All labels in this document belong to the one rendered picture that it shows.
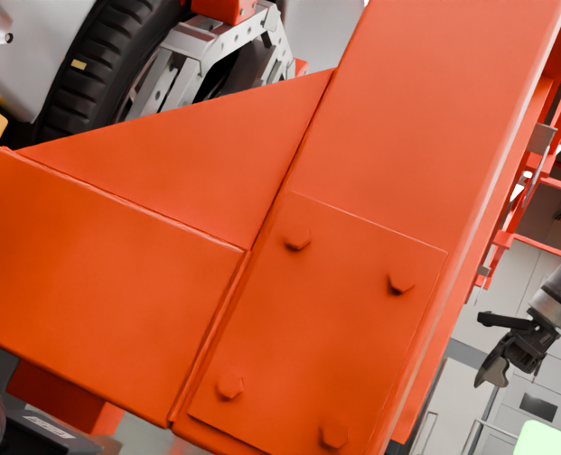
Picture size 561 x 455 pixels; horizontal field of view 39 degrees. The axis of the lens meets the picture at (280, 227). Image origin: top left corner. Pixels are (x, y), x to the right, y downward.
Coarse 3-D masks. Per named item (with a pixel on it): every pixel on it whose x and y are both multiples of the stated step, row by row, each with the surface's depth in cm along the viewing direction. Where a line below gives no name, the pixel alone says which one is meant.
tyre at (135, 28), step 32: (128, 0) 106; (160, 0) 109; (96, 32) 104; (128, 32) 105; (160, 32) 112; (64, 64) 104; (96, 64) 103; (128, 64) 107; (64, 96) 102; (96, 96) 103; (32, 128) 103; (64, 128) 102; (96, 128) 105
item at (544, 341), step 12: (528, 312) 171; (540, 324) 171; (504, 336) 172; (516, 336) 170; (528, 336) 171; (540, 336) 170; (552, 336) 168; (504, 348) 171; (516, 348) 171; (528, 348) 168; (540, 348) 169; (516, 360) 170; (528, 360) 169; (540, 360) 171; (528, 372) 173
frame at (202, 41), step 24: (264, 0) 125; (192, 24) 112; (216, 24) 118; (240, 24) 115; (264, 24) 123; (168, 48) 108; (192, 48) 108; (216, 48) 110; (288, 48) 139; (168, 72) 109; (192, 72) 107; (288, 72) 143; (144, 96) 107; (168, 96) 106; (192, 96) 109
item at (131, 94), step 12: (156, 48) 113; (240, 48) 142; (144, 60) 111; (228, 60) 145; (144, 72) 112; (216, 72) 144; (228, 72) 146; (132, 84) 110; (204, 84) 142; (216, 84) 143; (132, 96) 116; (204, 96) 141; (216, 96) 145; (120, 108) 110
